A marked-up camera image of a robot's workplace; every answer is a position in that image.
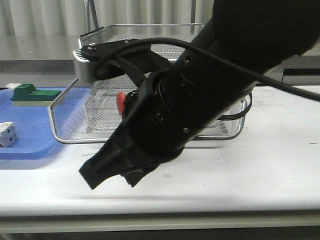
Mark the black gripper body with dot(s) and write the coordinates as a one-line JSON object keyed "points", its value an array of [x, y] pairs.
{"points": [[147, 137]]}

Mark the silver mesh tray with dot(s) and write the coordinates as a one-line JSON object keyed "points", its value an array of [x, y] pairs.
{"points": [[101, 112], [69, 126], [118, 32]]}

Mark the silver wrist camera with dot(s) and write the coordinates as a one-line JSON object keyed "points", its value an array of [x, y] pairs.
{"points": [[84, 68]]}

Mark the white electrical switch block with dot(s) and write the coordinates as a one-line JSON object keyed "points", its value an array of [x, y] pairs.
{"points": [[8, 134]]}

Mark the silver metal rack frame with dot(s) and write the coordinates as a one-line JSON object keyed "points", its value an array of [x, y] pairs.
{"points": [[100, 13]]}

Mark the green terminal block module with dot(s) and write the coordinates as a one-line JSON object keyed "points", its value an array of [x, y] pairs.
{"points": [[27, 95]]}

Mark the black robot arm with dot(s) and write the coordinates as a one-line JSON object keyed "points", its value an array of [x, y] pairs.
{"points": [[181, 87]]}

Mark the blue plastic tray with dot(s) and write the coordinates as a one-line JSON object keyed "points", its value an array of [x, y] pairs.
{"points": [[32, 126]]}

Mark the grey back counter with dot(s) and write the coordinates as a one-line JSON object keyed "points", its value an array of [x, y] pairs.
{"points": [[47, 61]]}

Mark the red emergency stop button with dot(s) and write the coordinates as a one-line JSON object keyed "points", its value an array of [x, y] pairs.
{"points": [[125, 102]]}

